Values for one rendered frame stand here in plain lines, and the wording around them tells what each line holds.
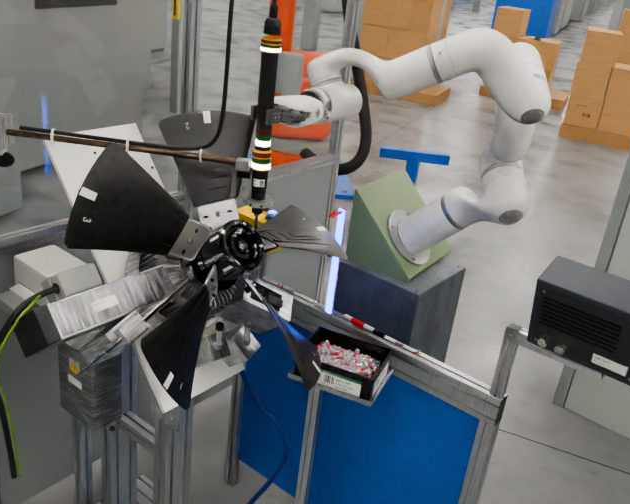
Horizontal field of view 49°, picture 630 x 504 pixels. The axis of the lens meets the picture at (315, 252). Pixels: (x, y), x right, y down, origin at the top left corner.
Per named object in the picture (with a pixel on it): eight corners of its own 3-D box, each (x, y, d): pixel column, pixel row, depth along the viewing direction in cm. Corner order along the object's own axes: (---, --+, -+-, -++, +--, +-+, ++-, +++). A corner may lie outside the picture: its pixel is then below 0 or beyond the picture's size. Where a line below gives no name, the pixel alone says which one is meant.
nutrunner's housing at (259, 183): (247, 214, 158) (263, 3, 139) (249, 208, 162) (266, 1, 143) (264, 217, 158) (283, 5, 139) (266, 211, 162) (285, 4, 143)
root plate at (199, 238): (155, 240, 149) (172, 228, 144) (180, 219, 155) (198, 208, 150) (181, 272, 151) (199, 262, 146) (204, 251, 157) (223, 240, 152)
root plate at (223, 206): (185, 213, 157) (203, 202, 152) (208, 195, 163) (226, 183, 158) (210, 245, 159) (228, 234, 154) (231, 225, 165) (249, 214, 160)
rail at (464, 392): (238, 294, 224) (240, 271, 220) (247, 290, 226) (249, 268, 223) (494, 427, 175) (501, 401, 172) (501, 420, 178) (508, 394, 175)
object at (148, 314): (190, 284, 157) (76, 383, 132) (184, 276, 157) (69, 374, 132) (195, 281, 156) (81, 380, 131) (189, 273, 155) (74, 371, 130)
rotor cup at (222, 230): (172, 253, 153) (205, 233, 145) (210, 221, 164) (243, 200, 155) (212, 304, 156) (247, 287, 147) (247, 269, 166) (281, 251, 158)
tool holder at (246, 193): (231, 205, 156) (234, 163, 152) (236, 194, 162) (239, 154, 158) (271, 210, 156) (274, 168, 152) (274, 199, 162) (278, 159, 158)
